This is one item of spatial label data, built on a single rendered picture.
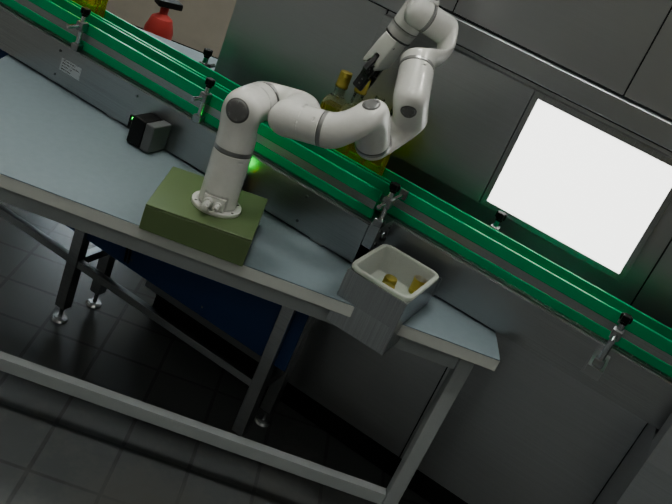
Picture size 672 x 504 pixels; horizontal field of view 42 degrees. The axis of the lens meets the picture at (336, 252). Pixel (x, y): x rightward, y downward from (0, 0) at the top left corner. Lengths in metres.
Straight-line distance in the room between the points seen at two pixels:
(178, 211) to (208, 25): 3.77
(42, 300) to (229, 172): 1.21
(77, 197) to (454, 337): 0.98
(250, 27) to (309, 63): 0.22
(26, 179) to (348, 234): 0.81
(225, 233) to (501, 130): 0.80
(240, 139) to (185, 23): 3.80
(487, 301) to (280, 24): 1.02
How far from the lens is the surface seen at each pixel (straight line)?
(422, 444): 2.40
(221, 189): 2.10
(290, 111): 1.99
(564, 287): 2.25
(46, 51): 2.80
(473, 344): 2.22
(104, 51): 2.68
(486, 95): 2.38
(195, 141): 2.49
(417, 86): 2.03
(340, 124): 1.95
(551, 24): 2.36
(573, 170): 2.35
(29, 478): 2.48
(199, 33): 5.81
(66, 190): 2.19
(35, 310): 3.06
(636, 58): 2.32
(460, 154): 2.42
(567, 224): 2.38
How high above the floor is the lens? 1.75
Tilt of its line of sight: 25 degrees down
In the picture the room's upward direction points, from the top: 23 degrees clockwise
